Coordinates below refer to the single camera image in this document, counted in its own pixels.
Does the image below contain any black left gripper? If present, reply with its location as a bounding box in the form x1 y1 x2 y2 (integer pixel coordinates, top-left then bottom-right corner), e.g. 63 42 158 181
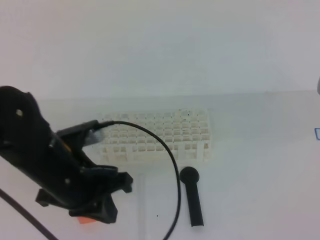
36 120 133 224

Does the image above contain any clear glass test tube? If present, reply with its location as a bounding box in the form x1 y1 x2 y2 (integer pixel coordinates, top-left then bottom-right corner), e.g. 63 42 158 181
137 174 146 240

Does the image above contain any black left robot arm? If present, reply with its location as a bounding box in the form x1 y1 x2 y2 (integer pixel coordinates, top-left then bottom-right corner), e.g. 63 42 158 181
0 86 133 224

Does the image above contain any white test tube rack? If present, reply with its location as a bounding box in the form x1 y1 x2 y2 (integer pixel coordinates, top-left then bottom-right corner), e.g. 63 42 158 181
98 108 212 165

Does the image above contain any orange cube block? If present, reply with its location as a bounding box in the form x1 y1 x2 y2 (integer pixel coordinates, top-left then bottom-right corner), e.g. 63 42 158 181
77 216 96 225

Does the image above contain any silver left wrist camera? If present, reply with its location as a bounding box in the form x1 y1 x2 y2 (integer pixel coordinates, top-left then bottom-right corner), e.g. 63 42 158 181
83 129 105 147

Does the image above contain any black scoop with handle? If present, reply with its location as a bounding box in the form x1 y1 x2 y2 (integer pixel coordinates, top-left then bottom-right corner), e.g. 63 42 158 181
179 166 204 227

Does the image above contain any black left camera cable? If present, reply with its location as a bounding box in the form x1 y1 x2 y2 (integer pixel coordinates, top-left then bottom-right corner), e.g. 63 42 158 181
98 120 182 240

